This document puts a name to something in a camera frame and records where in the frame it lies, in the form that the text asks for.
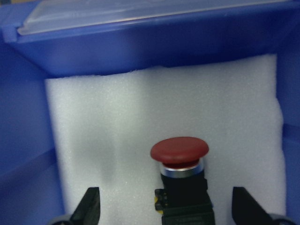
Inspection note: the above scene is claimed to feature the red push button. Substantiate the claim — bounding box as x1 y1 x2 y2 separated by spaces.
150 137 216 225

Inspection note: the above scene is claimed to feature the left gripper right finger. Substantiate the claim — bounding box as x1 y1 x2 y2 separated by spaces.
232 187 273 225

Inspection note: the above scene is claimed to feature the white foam pad left bin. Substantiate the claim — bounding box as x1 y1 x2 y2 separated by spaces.
45 55 286 225

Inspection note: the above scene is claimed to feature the blue bin robot left side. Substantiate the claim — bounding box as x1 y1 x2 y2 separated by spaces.
0 0 300 225

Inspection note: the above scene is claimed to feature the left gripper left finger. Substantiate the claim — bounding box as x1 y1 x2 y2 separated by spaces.
70 187 101 225

